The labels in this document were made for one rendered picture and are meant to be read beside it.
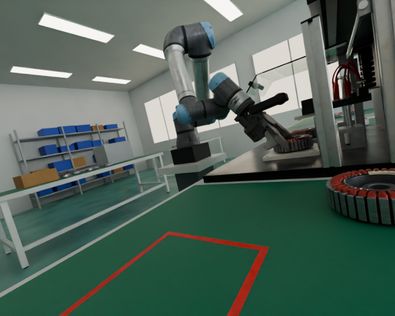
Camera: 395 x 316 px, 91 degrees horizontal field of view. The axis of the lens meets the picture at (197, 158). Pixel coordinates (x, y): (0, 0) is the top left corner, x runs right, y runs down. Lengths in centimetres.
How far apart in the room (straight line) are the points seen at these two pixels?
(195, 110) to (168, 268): 59
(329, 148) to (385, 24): 21
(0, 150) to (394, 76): 687
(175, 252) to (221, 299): 10
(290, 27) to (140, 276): 568
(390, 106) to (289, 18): 541
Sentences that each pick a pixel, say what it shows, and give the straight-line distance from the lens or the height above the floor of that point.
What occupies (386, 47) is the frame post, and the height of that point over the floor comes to 96.
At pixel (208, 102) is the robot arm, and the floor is 100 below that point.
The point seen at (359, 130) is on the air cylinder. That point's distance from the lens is 62.
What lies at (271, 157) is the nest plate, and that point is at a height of 78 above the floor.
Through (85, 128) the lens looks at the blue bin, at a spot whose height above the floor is 189.
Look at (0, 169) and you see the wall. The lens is 680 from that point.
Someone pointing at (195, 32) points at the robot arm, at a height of 133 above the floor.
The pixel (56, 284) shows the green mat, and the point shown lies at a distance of 34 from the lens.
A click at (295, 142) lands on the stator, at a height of 81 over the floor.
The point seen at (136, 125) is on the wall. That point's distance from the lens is 865.
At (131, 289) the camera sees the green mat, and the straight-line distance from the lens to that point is 25.
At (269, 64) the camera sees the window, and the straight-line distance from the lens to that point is 565.
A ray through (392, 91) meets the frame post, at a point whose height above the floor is 89.
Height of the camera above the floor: 89
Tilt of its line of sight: 6 degrees down
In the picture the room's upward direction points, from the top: 13 degrees counter-clockwise
